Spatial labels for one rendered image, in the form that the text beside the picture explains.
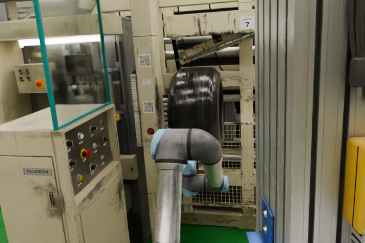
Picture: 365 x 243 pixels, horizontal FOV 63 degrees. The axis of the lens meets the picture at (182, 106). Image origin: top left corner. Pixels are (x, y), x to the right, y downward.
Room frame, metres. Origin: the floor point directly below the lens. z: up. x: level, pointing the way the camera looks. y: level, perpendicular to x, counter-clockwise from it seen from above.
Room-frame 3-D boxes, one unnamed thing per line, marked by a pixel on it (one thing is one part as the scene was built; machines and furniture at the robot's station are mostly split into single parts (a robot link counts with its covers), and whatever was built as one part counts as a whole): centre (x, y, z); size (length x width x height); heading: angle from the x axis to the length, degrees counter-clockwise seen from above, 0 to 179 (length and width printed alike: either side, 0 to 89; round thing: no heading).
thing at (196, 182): (1.30, -0.03, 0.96); 0.11 x 0.08 x 0.11; 79
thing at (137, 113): (1.88, 0.29, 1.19); 0.05 x 0.04 x 0.48; 168
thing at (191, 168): (1.30, -0.01, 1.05); 0.11 x 0.08 x 0.09; 168
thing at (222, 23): (2.13, -0.24, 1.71); 0.61 x 0.25 x 0.15; 78
